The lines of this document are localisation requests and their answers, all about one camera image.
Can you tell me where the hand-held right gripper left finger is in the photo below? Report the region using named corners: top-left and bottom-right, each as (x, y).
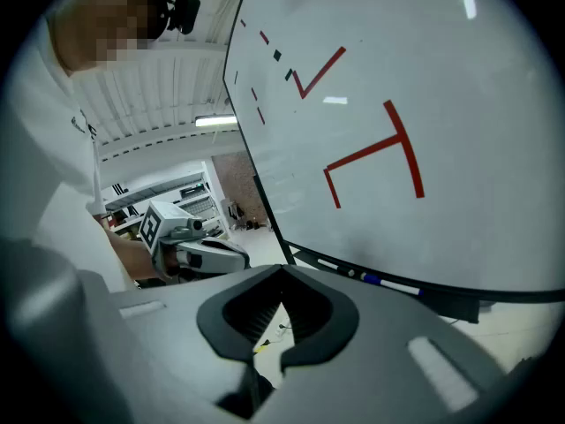
top-left (81, 264), bottom-right (284, 424)

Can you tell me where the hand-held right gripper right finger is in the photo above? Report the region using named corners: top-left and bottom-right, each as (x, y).
top-left (251, 264), bottom-right (509, 424)

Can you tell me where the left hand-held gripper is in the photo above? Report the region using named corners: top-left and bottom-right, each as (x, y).
top-left (139, 201), bottom-right (252, 283)

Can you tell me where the blue marker pen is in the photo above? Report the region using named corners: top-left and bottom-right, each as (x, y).
top-left (359, 272), bottom-right (424, 298)

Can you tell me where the black-capped whiteboard marker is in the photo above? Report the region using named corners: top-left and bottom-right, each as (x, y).
top-left (316, 257), bottom-right (356, 278)

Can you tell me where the person's left forearm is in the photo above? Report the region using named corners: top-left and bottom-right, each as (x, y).
top-left (103, 226), bottom-right (171, 282)

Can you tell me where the black marker tray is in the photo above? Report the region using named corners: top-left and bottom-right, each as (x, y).
top-left (289, 240), bottom-right (482, 325)

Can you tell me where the white whiteboard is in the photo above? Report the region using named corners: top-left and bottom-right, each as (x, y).
top-left (222, 0), bottom-right (565, 304)

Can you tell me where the person's left hand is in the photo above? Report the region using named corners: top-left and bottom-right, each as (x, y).
top-left (162, 246), bottom-right (182, 280)

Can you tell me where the pile of dark bags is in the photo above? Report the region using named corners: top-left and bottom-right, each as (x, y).
top-left (227, 201), bottom-right (271, 231)

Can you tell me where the metal shelf rack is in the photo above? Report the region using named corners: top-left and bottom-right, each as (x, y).
top-left (100, 170), bottom-right (230, 242)

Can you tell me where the ceiling tube light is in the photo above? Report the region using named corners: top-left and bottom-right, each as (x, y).
top-left (193, 113), bottom-right (239, 128)

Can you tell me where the white shirt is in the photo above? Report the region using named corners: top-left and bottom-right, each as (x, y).
top-left (0, 13), bottom-right (138, 293)

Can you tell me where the person's head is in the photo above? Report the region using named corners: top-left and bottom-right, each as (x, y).
top-left (51, 0), bottom-right (162, 77)

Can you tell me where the black head camera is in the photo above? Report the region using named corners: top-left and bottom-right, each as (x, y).
top-left (166, 0), bottom-right (202, 35)

